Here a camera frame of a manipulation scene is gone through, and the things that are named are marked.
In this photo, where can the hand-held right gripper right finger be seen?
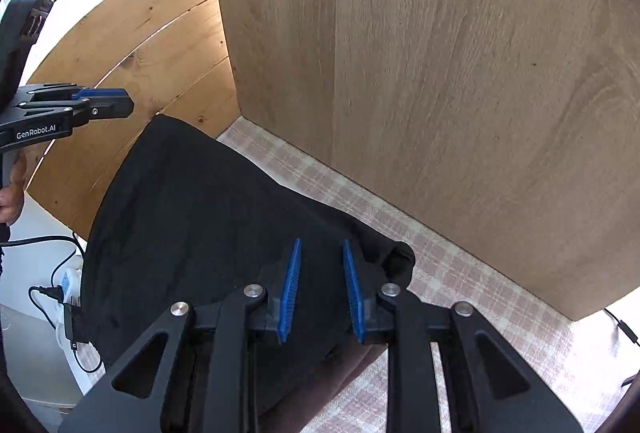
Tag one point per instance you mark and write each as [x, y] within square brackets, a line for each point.
[352, 298]

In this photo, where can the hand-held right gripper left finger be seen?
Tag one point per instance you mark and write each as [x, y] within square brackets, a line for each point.
[290, 293]

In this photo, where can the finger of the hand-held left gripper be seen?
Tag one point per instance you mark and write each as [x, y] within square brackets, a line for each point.
[110, 107]
[100, 93]

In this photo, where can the black garment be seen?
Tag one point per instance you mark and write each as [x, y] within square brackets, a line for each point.
[200, 223]

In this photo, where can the person's left hand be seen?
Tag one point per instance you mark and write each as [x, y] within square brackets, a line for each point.
[10, 208]

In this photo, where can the pine wood panel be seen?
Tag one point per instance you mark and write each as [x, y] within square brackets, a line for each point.
[150, 53]

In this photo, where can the pink plaid blanket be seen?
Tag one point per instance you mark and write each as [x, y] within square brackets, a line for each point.
[450, 283]

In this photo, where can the white power strip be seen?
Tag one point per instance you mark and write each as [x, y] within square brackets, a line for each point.
[70, 280]

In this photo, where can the black charger plug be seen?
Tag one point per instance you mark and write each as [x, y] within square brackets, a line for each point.
[75, 328]

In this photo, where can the large light wooden board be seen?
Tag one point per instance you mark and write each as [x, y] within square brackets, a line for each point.
[425, 88]

